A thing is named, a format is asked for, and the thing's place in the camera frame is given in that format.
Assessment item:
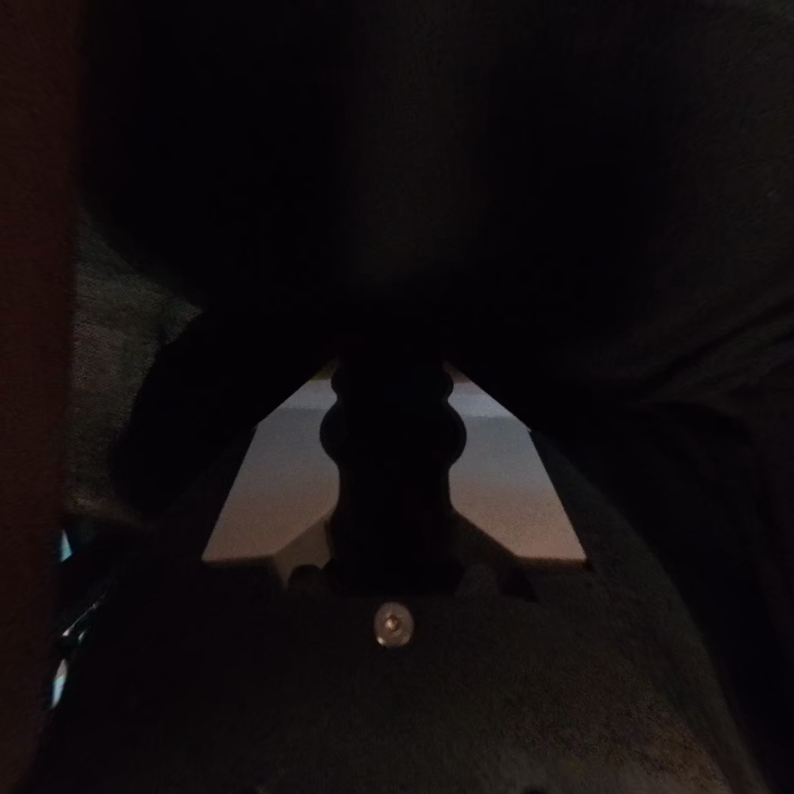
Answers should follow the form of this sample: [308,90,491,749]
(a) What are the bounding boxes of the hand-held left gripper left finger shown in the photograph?
[201,367,348,563]

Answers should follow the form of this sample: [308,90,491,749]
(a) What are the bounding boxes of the person's dark trousers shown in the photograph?
[81,0,794,559]

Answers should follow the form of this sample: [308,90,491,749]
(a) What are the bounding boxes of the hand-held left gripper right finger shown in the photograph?
[443,362,588,563]

